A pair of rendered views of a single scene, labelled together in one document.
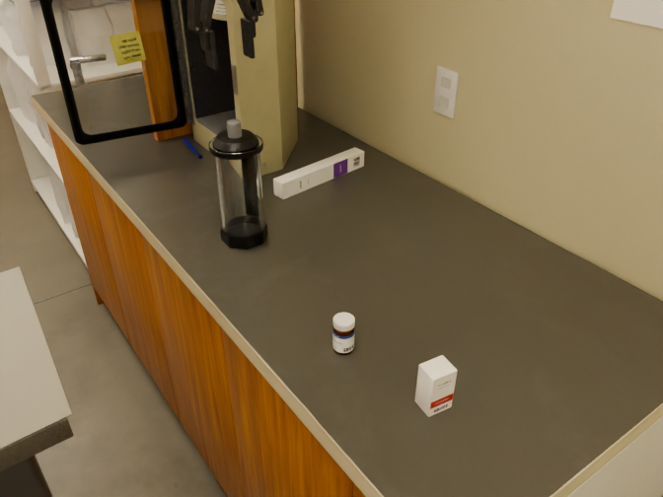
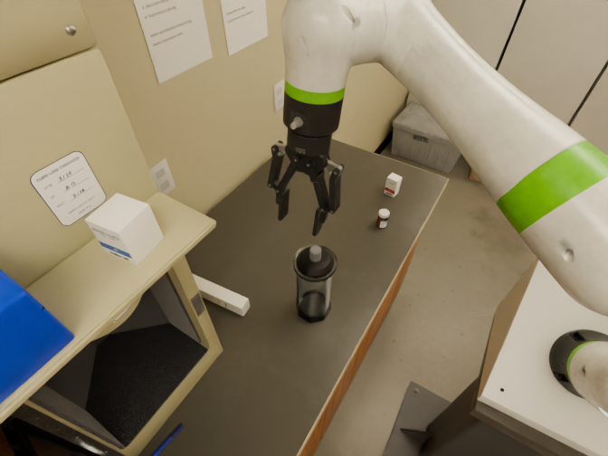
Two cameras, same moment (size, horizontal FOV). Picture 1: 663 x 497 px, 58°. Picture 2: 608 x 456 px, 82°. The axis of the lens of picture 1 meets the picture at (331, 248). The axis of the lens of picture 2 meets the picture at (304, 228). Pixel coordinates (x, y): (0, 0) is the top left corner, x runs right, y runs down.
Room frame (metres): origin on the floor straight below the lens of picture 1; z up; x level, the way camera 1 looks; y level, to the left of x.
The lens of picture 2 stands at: (1.33, 0.66, 1.85)
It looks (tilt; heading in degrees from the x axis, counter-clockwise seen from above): 48 degrees down; 248
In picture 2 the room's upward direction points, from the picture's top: straight up
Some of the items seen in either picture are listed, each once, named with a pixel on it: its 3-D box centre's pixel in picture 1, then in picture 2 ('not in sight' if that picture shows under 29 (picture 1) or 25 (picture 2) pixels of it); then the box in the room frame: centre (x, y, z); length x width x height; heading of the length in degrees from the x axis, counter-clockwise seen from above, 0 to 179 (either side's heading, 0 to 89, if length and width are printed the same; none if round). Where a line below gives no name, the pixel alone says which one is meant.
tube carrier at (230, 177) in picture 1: (240, 189); (314, 285); (1.11, 0.19, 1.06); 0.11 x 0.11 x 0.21
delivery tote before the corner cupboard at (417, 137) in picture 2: not in sight; (431, 138); (-0.64, -1.33, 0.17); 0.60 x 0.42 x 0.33; 124
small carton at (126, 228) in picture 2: not in sight; (127, 229); (1.43, 0.32, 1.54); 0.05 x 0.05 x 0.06; 44
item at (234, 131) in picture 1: (235, 137); (315, 258); (1.11, 0.19, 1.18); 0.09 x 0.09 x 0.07
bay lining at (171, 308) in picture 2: (251, 59); (102, 331); (1.59, 0.21, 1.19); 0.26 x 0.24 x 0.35; 36
